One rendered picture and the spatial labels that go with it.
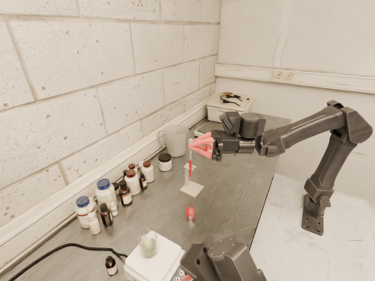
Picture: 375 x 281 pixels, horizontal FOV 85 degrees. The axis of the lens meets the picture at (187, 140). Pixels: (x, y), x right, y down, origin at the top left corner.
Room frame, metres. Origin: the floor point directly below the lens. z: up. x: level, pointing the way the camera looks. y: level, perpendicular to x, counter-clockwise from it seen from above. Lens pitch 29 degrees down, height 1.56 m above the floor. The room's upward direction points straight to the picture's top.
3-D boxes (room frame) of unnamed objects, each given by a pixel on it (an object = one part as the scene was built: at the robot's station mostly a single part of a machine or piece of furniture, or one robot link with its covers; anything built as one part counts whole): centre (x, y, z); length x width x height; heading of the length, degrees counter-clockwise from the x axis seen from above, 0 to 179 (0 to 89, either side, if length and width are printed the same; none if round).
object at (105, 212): (0.53, 0.31, 0.94); 0.04 x 0.04 x 0.09
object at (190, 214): (0.56, -0.01, 0.93); 0.04 x 0.04 x 0.06
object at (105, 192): (0.61, 0.33, 0.96); 0.07 x 0.07 x 0.13
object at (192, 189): (0.71, -0.02, 0.96); 0.08 x 0.08 x 0.13; 57
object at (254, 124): (0.56, -0.22, 1.27); 0.12 x 0.09 x 0.12; 91
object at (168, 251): (0.35, 0.10, 0.98); 0.12 x 0.12 x 0.01; 60
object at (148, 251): (0.36, 0.11, 1.02); 0.06 x 0.05 x 0.08; 70
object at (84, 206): (0.53, 0.38, 0.96); 0.06 x 0.06 x 0.11
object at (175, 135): (1.03, 0.08, 0.97); 0.18 x 0.13 x 0.15; 86
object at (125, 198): (0.64, 0.26, 0.95); 0.04 x 0.04 x 0.11
